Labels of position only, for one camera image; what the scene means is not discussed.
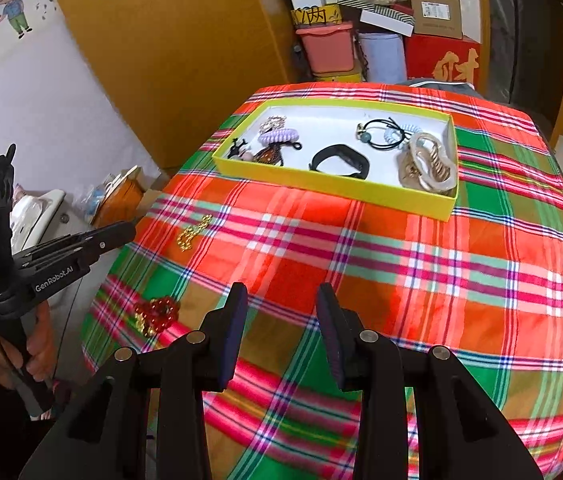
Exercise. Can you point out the lower yellow printed box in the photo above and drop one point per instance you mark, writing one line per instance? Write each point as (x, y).
(354, 75)

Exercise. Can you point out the yellow shallow box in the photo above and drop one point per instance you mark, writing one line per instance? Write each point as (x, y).
(377, 130)

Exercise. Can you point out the wooden wardrobe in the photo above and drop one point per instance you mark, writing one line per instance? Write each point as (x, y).
(175, 69)

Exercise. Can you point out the rhinestone hair clip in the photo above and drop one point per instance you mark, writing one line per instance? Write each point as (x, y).
(272, 123)

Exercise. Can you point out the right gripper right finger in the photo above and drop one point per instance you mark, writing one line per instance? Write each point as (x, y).
(339, 330)

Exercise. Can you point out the brown cardboard box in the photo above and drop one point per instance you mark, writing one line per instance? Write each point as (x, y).
(440, 18)

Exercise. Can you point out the blue plastic bucket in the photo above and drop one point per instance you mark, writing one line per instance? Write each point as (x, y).
(384, 56)

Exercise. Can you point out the wooden door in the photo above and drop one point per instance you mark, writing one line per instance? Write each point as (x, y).
(526, 59)

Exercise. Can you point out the white striped box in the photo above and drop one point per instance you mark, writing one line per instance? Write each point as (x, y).
(388, 19)

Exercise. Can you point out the orange container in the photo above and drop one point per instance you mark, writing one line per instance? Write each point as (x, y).
(121, 198)

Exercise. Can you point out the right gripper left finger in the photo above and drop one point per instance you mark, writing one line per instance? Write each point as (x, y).
(223, 329)

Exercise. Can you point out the plaid tablecloth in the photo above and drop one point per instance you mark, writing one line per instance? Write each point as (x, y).
(487, 283)

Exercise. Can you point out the black fitness band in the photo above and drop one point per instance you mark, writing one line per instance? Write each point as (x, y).
(353, 158)

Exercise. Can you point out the person left hand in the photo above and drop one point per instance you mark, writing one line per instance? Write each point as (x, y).
(40, 348)

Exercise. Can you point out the beige claw hair clip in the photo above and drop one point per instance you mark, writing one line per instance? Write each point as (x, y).
(425, 166)

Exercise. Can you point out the red gift box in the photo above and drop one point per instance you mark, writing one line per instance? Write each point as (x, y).
(442, 58)

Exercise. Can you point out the pink plastic bin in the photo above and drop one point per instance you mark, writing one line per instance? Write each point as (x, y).
(329, 49)

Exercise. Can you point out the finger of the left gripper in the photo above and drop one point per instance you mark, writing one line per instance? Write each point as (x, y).
(93, 243)

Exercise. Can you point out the yellow printed box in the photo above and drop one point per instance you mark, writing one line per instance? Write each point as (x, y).
(309, 16)
(354, 75)

